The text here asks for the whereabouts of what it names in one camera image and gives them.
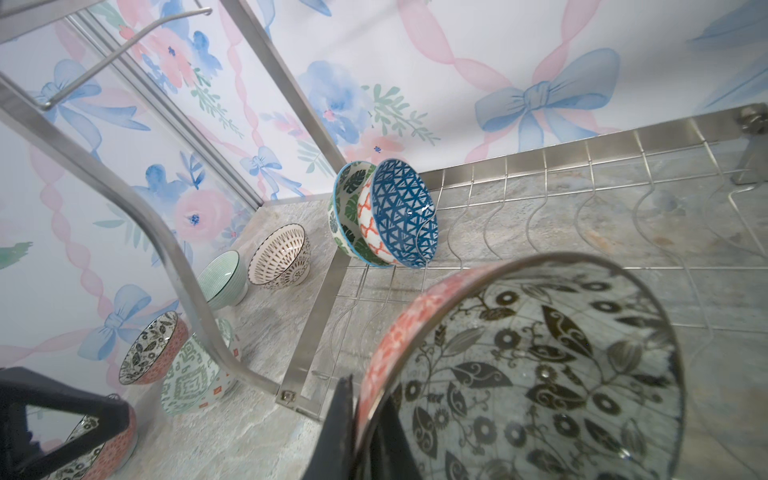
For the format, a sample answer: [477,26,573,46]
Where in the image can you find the maroon patterned white bowl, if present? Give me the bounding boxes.
[247,223,311,290]

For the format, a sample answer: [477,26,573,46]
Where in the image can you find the green geometric pattern bowl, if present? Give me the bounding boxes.
[160,334,236,416]

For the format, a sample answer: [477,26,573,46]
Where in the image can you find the steel two-tier dish rack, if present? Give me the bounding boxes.
[0,0,768,421]

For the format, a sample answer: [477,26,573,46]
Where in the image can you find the blue triangle pattern bowl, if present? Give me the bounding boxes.
[357,159,439,269]

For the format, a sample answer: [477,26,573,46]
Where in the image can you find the mint green bowl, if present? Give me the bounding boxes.
[197,250,248,311]

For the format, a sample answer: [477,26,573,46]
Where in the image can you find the green leaf pattern bowl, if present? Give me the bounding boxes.
[328,161,389,268]

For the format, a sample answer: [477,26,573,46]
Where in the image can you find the left aluminium frame post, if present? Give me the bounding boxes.
[65,11,265,210]

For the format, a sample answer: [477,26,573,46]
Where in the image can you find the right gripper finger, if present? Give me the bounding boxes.
[303,376,420,479]

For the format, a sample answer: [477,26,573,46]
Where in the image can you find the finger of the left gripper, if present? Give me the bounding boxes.
[1,367,130,479]

